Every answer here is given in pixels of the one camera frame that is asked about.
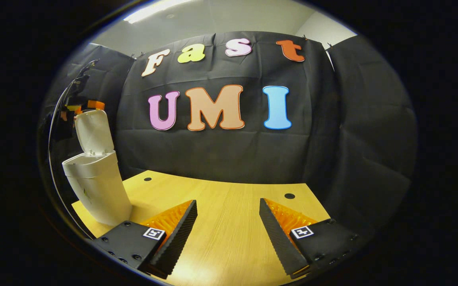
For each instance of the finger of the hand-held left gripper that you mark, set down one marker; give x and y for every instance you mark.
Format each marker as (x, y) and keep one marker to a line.
(96, 105)
(73, 109)

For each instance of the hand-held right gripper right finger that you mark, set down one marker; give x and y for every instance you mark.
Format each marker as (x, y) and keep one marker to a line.
(278, 238)

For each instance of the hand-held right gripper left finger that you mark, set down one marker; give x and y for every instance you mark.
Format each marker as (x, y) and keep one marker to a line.
(177, 238)

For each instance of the white desktop garbage bin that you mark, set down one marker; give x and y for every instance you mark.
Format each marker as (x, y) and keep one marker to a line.
(98, 186)

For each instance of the wooden desktop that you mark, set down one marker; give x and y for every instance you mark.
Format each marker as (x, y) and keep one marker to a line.
(229, 206)

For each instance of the black backdrop cloth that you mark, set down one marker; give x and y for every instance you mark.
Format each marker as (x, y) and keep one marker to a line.
(221, 151)

